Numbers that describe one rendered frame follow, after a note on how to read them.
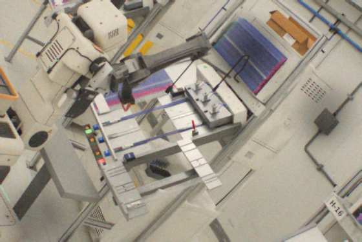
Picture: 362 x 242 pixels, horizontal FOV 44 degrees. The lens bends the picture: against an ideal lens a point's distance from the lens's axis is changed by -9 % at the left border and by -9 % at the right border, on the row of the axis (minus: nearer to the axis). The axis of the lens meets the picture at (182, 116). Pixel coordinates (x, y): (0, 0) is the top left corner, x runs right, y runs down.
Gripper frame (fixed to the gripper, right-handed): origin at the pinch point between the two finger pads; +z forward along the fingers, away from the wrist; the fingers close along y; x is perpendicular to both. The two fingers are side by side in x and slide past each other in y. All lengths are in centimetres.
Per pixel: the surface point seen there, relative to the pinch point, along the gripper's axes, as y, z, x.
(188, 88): 13.5, 2.8, -41.1
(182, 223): -21, 81, -33
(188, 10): 126, 11, -88
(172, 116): 2.2, 11.1, -27.9
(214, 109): -11.1, -0.6, -45.9
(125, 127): 3.8, 14.9, -1.2
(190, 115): -1.2, 9.8, -37.1
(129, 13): 125, 8, -39
